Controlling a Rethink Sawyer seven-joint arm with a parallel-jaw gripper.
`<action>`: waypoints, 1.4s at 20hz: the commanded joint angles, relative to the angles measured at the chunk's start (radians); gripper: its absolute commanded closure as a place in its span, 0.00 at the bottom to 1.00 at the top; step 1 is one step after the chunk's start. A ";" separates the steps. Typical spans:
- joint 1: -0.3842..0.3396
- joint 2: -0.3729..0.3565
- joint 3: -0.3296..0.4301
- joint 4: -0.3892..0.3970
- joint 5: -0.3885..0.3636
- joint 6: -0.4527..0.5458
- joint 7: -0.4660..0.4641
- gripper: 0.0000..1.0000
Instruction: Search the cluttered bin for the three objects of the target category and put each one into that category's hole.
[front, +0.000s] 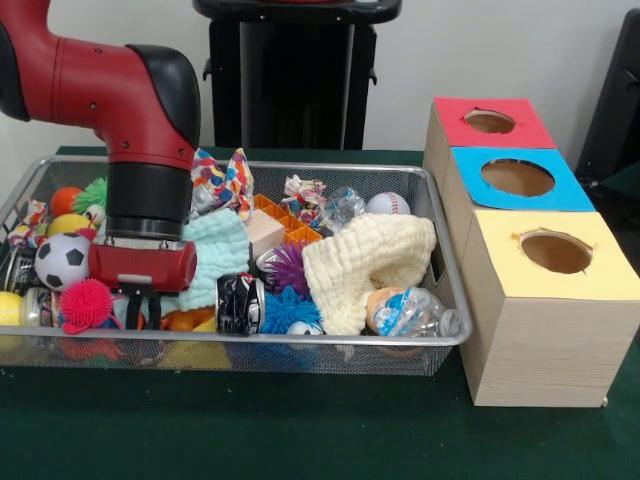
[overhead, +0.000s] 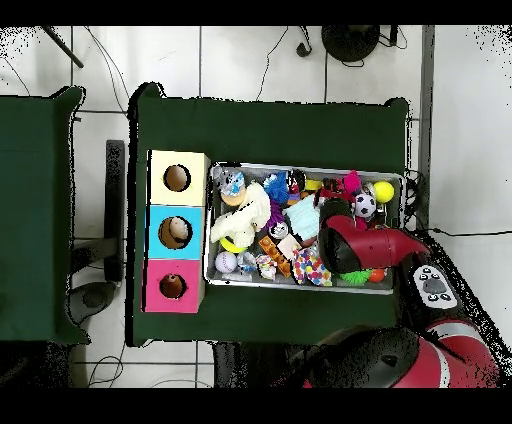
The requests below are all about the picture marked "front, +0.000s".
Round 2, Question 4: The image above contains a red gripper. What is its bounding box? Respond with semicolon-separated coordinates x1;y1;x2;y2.
88;240;199;331

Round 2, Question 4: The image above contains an orange tiger striped toy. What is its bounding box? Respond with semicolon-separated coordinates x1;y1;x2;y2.
162;306;217;332

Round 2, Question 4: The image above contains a mint green waffle cloth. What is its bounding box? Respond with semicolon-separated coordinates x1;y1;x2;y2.
177;208;251;312

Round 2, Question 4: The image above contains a white cloth with colourful dots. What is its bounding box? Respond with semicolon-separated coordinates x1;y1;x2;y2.
189;147;255;221

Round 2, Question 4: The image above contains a cream waffle cloth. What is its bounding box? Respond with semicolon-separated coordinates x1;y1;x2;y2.
301;213;438;336

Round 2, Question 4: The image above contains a wooden box with three holes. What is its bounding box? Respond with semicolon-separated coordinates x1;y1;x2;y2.
422;96;640;409

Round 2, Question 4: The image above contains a small soccer ball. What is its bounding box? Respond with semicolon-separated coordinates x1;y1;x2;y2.
34;233;93;292

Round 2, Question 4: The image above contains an orange smooth ball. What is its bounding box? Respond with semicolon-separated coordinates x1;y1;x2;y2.
49;187;84;217

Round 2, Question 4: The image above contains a blue spiky rubber ball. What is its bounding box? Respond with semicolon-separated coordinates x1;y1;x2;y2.
262;287;325;335

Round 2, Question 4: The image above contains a purple spiky monster toy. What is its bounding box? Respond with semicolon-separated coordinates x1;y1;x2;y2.
259;242;307;295

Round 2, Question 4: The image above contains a white baseball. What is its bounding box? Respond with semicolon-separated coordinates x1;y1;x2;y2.
366;192;412;217

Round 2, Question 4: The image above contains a crushed clear plastic bottle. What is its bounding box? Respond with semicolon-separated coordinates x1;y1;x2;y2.
372;287;464;337

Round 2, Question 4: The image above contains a black chair back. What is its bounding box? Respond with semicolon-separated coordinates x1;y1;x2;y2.
574;7;640;176

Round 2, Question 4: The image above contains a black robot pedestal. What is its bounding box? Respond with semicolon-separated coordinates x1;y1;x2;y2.
192;0;404;151

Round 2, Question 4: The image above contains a silver wire mesh bin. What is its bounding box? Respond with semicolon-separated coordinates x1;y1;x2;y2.
0;154;475;377

